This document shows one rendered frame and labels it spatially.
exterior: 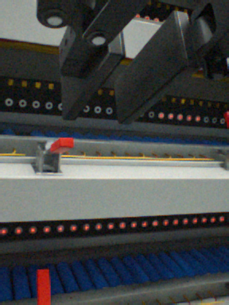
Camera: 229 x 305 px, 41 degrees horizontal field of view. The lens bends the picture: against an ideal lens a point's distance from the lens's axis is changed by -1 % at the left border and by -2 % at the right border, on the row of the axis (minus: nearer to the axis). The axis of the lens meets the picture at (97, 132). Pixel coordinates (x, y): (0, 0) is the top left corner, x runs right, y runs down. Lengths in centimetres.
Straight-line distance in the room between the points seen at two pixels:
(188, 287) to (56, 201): 23
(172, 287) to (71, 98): 34
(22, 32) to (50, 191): 17
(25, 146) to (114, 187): 12
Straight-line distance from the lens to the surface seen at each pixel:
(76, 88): 16
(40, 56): 55
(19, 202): 31
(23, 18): 35
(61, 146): 25
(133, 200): 35
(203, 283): 48
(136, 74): 17
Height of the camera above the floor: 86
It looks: 10 degrees up
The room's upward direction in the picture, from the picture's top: straight up
